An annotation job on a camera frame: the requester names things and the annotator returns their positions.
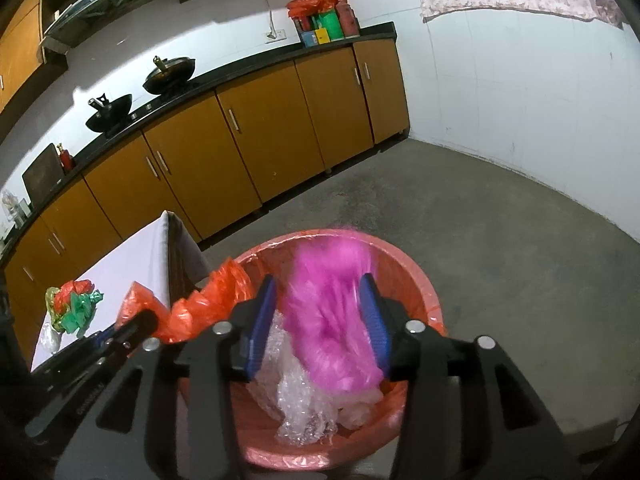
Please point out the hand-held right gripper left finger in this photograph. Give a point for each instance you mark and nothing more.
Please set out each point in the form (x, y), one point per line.
(261, 327)

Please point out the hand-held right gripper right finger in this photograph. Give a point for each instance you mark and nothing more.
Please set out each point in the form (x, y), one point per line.
(376, 327)

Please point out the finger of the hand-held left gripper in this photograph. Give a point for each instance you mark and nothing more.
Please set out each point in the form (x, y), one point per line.
(131, 327)

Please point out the pink plastic bag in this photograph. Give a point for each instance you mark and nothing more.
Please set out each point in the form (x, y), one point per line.
(327, 320)

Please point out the orange basket with red liner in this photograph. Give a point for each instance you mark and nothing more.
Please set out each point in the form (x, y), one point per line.
(412, 280)

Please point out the orange plastic bag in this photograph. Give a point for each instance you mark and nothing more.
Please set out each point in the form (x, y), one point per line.
(197, 310)

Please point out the white plastic bag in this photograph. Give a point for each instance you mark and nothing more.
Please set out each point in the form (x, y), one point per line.
(357, 407)

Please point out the bubble wrap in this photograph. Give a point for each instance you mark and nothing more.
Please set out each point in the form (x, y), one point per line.
(49, 340)
(300, 405)

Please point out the green and yellow plastic bag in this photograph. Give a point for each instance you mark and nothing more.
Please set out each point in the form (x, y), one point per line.
(80, 310)

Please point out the lilac tablecloth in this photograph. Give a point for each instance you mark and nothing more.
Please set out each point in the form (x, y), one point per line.
(125, 265)

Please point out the glass cup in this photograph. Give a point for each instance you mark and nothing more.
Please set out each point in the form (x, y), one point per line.
(23, 208)

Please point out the clear bag with jar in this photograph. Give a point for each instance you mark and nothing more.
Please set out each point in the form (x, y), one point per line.
(9, 206)

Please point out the dark cutting board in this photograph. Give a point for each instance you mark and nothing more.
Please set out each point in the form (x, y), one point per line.
(42, 175)

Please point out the red bottle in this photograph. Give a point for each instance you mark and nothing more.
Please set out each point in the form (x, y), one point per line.
(66, 160)

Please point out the wooden lower cabinets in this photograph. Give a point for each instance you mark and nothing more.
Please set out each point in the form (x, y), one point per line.
(280, 125)

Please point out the gas stove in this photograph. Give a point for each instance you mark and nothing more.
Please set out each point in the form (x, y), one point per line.
(135, 117)

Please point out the black wok with lid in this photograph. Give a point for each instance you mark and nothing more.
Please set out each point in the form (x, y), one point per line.
(167, 76)

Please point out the black countertop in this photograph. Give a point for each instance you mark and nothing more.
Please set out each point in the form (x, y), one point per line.
(240, 67)

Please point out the blue and yellow box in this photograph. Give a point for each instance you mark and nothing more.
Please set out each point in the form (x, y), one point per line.
(316, 37)

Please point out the green packet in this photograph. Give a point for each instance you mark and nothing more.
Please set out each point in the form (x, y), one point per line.
(330, 27)

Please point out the steel range hood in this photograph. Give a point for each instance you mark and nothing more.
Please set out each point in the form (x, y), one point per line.
(100, 2)

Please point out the red bag on boxes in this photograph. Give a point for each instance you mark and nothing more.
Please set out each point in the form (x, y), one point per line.
(315, 2)

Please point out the white wall socket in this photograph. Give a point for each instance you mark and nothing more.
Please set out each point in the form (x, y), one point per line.
(275, 36)

